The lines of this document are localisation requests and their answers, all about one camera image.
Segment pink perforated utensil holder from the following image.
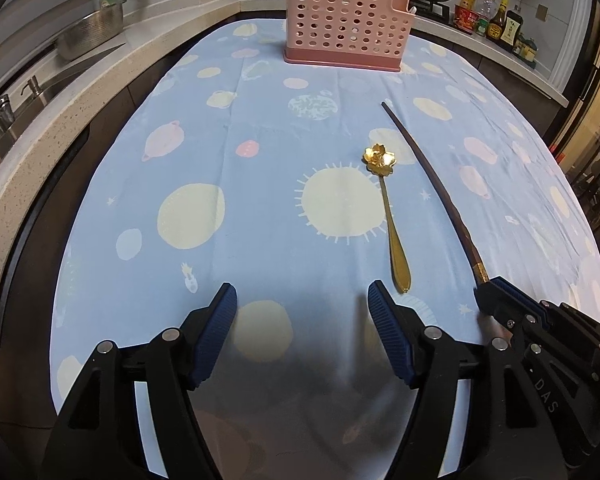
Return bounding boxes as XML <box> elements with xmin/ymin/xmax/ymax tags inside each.
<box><xmin>284</xmin><ymin>0</ymin><xmax>415</xmax><ymax>73</ymax></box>

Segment blue patterned tablecloth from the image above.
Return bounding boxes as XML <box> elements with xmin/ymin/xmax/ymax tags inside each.
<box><xmin>49</xmin><ymin>18</ymin><xmax>600</xmax><ymax>411</ymax></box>

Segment clear plastic bottle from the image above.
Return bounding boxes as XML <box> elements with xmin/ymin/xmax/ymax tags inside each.
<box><xmin>475</xmin><ymin>0</ymin><xmax>498</xmax><ymax>22</ymax></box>

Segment brown vinegar bottle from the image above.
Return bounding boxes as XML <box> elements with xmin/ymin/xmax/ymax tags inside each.
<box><xmin>486</xmin><ymin>0</ymin><xmax>508</xmax><ymax>42</ymax></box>

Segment red seasoning tub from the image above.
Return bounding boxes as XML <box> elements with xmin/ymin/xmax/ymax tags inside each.
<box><xmin>453</xmin><ymin>4</ymin><xmax>480</xmax><ymax>34</ymax></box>

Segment dark soy sauce bottle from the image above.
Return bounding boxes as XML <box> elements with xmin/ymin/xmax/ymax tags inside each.
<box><xmin>498</xmin><ymin>10</ymin><xmax>524</xmax><ymax>52</ymax></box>

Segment small green cap jar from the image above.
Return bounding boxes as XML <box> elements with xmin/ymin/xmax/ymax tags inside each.
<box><xmin>476</xmin><ymin>16</ymin><xmax>489</xmax><ymax>37</ymax></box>

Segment brown chopstick gold band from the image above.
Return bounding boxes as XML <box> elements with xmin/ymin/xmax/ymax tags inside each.
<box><xmin>381</xmin><ymin>101</ymin><xmax>489</xmax><ymax>285</ymax></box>

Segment stainless steel sink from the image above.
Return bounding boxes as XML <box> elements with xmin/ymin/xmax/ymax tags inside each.
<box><xmin>0</xmin><ymin>44</ymin><xmax>121</xmax><ymax>161</ymax></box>

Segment gold flower spoon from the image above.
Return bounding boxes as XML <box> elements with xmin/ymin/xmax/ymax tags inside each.
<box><xmin>362</xmin><ymin>143</ymin><xmax>412</xmax><ymax>294</ymax></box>

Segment small dark jars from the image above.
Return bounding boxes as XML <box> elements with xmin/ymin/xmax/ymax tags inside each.
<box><xmin>513</xmin><ymin>34</ymin><xmax>538</xmax><ymax>67</ymax></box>

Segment soap dispenser pump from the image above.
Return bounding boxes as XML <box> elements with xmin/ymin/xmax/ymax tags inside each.
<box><xmin>20</xmin><ymin>75</ymin><xmax>47</xmax><ymax>106</ymax></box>

